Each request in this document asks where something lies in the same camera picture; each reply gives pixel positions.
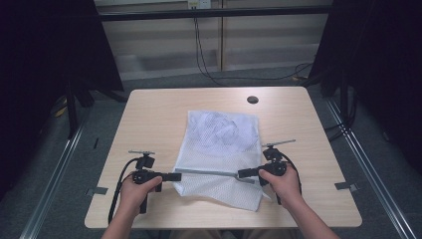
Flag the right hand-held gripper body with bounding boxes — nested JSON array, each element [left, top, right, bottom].
[[258, 138, 297, 205]]

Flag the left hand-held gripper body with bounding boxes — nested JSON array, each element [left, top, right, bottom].
[[127, 149, 167, 215]]

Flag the white mesh laundry bag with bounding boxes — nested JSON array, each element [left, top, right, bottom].
[[172, 110, 272, 213]]

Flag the person's right hand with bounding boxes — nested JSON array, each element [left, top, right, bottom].
[[258, 163, 305, 209]]

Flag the person's left hand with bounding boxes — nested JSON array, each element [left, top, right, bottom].
[[117, 174, 164, 221]]

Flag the grey tape strip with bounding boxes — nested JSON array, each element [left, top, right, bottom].
[[85, 186, 109, 197], [333, 181, 360, 193]]

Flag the white crumpled garment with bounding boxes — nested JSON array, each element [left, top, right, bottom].
[[191, 112, 248, 148]]

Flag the black metal stand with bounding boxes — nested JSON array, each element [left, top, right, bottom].
[[64, 81, 129, 141]]

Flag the black curtain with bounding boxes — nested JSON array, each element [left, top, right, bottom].
[[308, 0, 422, 175], [0, 0, 125, 202]]

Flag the black horizontal bar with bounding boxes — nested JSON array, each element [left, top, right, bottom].
[[99, 5, 333, 23]]

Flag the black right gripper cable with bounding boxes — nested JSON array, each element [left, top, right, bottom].
[[278, 150, 304, 197]]

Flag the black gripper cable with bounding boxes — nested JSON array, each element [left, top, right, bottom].
[[106, 156, 141, 226], [278, 150, 304, 197]]

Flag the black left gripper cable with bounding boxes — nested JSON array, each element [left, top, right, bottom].
[[106, 156, 141, 226]]

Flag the black floor cables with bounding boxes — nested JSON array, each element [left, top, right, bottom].
[[322, 89, 358, 143]]

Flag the metal floor rail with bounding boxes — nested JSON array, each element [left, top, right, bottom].
[[323, 97, 418, 239], [19, 109, 90, 239]]

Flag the black wall cable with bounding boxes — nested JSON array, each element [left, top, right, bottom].
[[192, 16, 314, 88]]

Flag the white wall outlet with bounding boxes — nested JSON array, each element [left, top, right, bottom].
[[186, 0, 213, 10]]

